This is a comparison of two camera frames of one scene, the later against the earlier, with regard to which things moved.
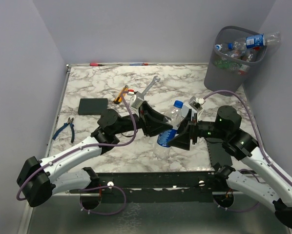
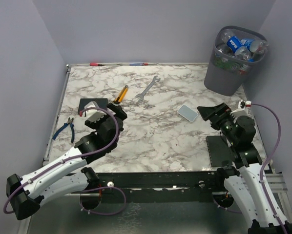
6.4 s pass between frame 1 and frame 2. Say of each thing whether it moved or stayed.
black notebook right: stayed
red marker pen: stayed
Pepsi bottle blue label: moved
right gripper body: moved
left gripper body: moved
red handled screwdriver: stayed
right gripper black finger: moved
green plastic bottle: stayed
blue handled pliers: stayed
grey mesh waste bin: stayed
